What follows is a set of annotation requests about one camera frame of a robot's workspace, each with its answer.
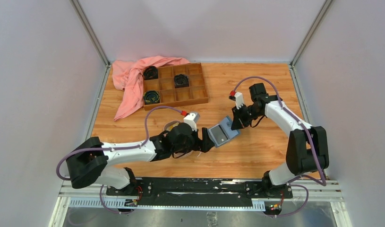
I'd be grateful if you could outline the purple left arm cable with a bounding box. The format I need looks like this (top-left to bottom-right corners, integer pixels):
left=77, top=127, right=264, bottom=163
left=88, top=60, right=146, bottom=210
left=56, top=105, right=187, bottom=216

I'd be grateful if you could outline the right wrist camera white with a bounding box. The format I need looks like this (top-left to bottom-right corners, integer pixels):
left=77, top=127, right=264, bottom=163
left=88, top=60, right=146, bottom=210
left=229, top=90, right=245, bottom=109

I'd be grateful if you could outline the wooden compartment tray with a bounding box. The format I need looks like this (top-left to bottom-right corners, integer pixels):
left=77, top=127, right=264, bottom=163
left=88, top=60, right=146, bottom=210
left=143, top=63, right=209, bottom=111

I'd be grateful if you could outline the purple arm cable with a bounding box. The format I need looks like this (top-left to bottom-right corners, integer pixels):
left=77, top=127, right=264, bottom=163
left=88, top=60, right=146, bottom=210
left=56, top=105, right=187, bottom=216
left=233, top=76, right=327, bottom=218

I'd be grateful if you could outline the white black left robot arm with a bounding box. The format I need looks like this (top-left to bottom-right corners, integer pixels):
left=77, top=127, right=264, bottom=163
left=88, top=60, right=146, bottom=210
left=64, top=122, right=215, bottom=195

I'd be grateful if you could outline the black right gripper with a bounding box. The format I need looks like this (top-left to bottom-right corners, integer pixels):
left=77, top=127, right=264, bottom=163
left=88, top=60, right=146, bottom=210
left=231, top=103, right=262, bottom=130

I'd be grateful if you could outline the teal leather card holder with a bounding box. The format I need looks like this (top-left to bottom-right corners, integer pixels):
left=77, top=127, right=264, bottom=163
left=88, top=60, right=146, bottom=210
left=208, top=116, right=240, bottom=148

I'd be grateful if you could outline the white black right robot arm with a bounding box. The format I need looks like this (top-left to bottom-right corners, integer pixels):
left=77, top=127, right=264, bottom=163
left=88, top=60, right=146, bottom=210
left=229, top=83, right=329, bottom=198

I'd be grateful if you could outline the aluminium frame rail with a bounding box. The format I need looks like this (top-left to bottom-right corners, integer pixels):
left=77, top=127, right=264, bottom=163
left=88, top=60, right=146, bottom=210
left=49, top=177, right=352, bottom=227

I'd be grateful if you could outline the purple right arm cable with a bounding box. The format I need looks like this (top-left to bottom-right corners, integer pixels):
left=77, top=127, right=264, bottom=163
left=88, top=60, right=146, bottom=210
left=233, top=76, right=327, bottom=218

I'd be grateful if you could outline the pink cloth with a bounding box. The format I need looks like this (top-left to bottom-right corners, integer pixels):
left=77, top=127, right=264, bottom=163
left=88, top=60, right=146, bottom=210
left=112, top=55, right=190, bottom=121

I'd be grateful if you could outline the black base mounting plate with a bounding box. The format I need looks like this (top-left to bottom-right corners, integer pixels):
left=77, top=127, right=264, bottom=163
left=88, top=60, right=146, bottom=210
left=106, top=177, right=293, bottom=207

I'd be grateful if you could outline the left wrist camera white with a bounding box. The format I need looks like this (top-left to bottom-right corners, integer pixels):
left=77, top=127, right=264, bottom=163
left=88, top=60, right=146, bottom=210
left=183, top=112, right=200, bottom=131

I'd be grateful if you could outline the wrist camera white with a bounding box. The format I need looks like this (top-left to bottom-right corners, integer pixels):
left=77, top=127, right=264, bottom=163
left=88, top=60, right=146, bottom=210
left=183, top=112, right=200, bottom=131
left=229, top=90, right=245, bottom=109

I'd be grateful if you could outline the rolled dark dotted tie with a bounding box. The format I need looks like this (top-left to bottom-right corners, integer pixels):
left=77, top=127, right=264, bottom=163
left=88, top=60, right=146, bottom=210
left=173, top=74, right=189, bottom=88

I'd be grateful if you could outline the rolled black tie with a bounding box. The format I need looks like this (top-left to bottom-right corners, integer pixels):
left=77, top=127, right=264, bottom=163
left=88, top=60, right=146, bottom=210
left=143, top=66, right=159, bottom=80

